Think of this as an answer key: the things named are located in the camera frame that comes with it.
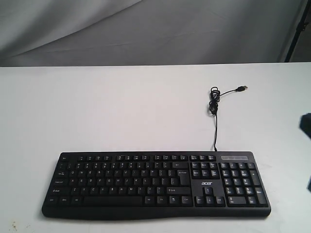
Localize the black acer keyboard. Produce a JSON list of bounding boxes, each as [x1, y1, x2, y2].
[[42, 151, 271, 220]]

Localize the grey backdrop cloth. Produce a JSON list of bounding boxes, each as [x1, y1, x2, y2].
[[0, 0, 307, 67]]

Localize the black light stand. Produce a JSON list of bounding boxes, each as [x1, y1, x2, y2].
[[284, 0, 311, 63]]

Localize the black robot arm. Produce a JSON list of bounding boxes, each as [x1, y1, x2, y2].
[[299, 113, 311, 139]]

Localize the black keyboard usb cable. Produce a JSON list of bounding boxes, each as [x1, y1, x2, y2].
[[207, 84, 248, 152]]

